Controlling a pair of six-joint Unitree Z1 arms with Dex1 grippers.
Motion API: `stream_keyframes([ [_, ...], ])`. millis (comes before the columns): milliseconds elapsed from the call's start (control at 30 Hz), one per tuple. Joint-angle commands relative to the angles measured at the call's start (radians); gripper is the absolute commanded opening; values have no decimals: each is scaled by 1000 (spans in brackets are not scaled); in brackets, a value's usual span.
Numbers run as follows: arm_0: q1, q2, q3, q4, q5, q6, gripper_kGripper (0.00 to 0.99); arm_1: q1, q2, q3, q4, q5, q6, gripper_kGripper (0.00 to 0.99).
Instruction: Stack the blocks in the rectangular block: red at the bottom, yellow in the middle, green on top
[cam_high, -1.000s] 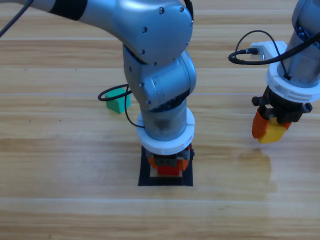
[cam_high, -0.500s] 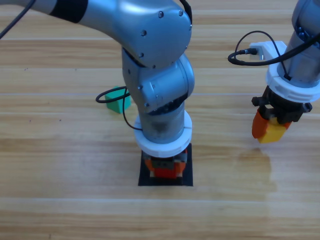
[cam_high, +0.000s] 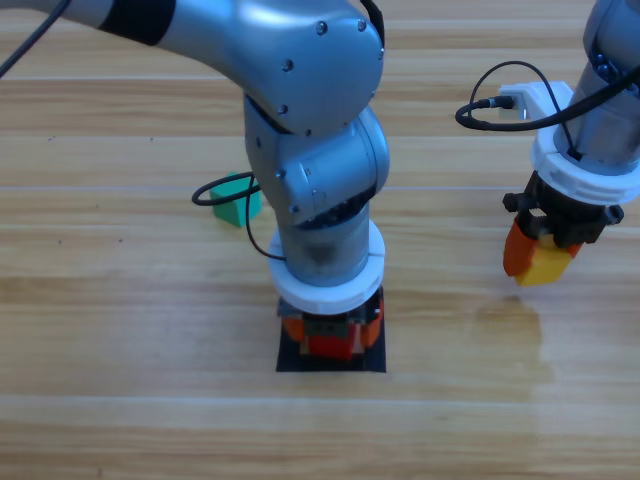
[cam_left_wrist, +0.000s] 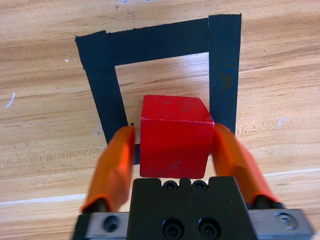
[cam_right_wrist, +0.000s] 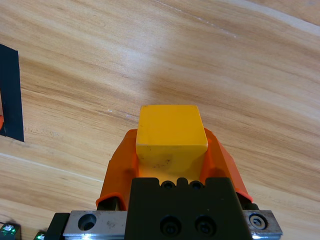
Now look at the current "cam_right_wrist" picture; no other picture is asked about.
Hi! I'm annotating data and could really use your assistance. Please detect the yellow cube block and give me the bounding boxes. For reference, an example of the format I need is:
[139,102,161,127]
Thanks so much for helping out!
[135,104,209,186]

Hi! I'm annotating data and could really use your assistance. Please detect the black tape square outline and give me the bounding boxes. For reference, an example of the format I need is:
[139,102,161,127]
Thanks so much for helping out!
[0,43,25,143]

